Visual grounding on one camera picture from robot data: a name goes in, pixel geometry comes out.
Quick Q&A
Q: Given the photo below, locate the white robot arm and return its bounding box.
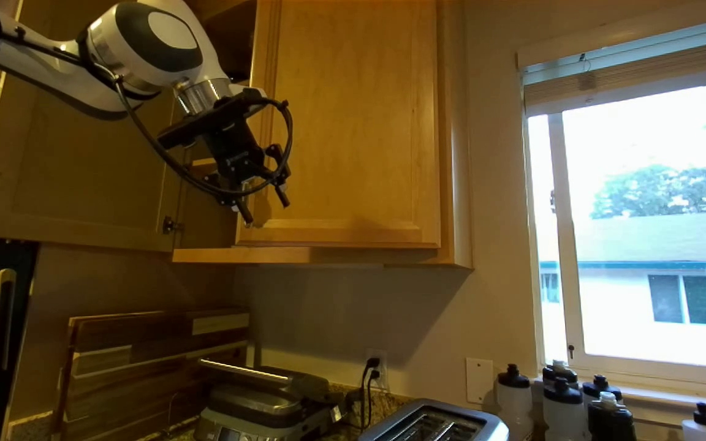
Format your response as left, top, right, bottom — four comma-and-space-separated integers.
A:
0, 0, 292, 224

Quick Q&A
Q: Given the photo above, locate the black power plug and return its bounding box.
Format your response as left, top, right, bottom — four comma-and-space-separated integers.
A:
360, 356, 382, 384

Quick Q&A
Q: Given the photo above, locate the open wooden wall cabinet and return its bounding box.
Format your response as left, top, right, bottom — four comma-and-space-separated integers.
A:
0, 0, 469, 268

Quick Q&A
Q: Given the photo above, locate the kitchen window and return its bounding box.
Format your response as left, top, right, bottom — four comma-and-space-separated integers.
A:
517, 15, 706, 398

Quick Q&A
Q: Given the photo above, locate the stainless steel toaster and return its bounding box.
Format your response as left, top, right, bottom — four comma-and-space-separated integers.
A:
357, 399, 509, 441

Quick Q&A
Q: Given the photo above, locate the stainless panini grill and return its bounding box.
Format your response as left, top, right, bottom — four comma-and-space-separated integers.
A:
192, 357, 346, 441

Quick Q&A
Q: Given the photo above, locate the wooden cutting board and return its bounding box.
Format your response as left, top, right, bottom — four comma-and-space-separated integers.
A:
52, 309, 250, 441

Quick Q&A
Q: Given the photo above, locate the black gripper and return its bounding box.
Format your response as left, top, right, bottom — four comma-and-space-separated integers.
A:
156, 89, 293, 224

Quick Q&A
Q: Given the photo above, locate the wooden cabinet door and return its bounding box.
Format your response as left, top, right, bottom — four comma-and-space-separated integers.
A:
239, 0, 440, 251

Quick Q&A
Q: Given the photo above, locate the white bottle black cap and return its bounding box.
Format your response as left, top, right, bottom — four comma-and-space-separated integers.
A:
494, 363, 532, 422

